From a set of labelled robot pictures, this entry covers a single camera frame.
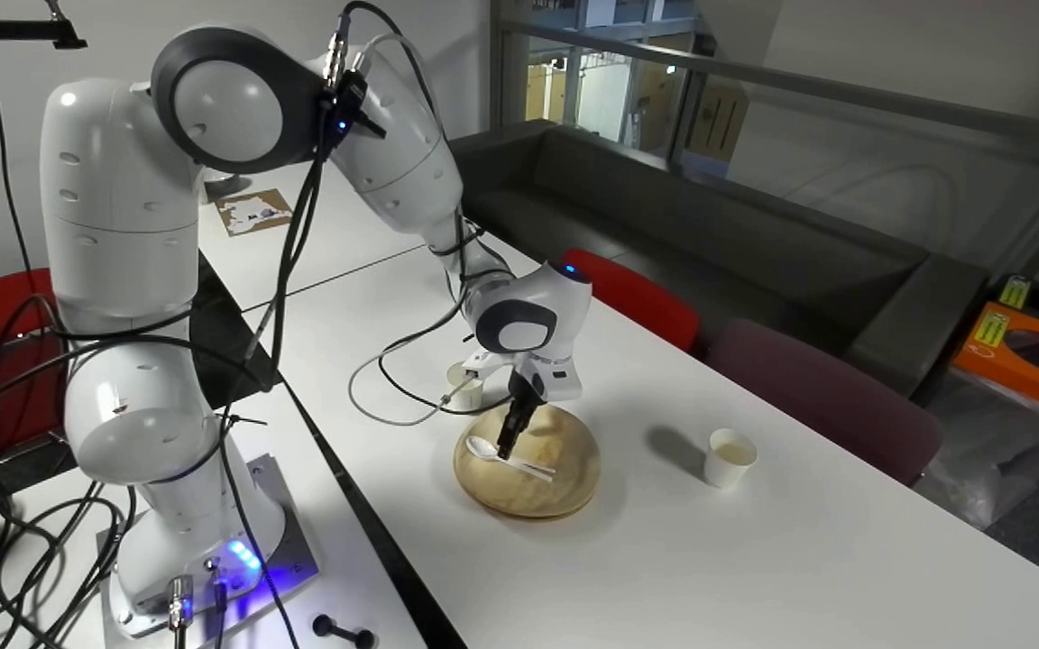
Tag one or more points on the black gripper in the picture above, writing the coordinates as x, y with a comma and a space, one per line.
525, 397

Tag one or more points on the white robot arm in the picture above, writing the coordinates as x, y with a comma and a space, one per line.
128, 220

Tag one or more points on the round wooden plate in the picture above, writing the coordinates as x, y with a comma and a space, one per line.
549, 473

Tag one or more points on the paper cup near plate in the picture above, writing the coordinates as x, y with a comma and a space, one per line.
462, 389

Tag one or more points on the paper cup front left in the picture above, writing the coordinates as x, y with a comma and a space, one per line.
731, 454

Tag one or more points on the dark grey sofa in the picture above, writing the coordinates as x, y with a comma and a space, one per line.
728, 249

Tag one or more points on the black dumbbell shaped tool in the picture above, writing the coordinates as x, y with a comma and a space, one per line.
357, 637

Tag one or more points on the maroon chair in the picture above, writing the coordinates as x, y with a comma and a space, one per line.
830, 397

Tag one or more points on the paper sheet on table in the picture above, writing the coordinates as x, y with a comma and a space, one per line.
257, 210

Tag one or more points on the red chair behind robot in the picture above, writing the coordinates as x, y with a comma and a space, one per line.
32, 385

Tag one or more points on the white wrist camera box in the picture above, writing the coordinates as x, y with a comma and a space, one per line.
560, 385

